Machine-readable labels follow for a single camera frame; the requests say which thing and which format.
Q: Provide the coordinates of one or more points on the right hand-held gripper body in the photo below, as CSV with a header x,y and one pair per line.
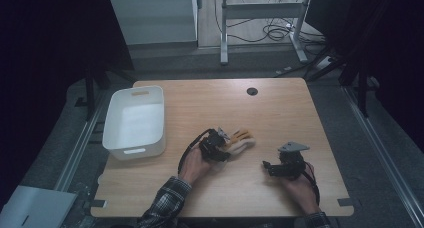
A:
x,y
293,163

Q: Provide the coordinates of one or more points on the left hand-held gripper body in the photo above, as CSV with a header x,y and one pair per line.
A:
x,y
213,146

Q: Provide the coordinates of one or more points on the white plastic storage bin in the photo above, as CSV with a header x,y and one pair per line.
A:
x,y
133,121

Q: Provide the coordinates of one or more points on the person's left hand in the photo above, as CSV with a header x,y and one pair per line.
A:
x,y
195,164

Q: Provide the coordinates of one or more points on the person's right hand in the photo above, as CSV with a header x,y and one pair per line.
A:
x,y
301,193

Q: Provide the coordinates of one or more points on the black round table grommet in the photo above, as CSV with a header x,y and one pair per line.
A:
x,y
252,91

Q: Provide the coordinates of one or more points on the black stand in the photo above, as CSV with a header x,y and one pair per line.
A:
x,y
361,88
90,91

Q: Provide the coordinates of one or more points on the white power strip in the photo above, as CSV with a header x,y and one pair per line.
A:
x,y
324,63

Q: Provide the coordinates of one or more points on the white cabinet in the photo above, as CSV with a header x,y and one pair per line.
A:
x,y
156,19

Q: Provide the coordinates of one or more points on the white flat board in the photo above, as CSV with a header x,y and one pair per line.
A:
x,y
33,208

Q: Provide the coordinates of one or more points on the metal floor rail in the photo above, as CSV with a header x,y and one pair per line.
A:
x,y
383,154
81,141

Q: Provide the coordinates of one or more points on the grey metal desk frame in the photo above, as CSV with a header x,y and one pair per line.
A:
x,y
260,11

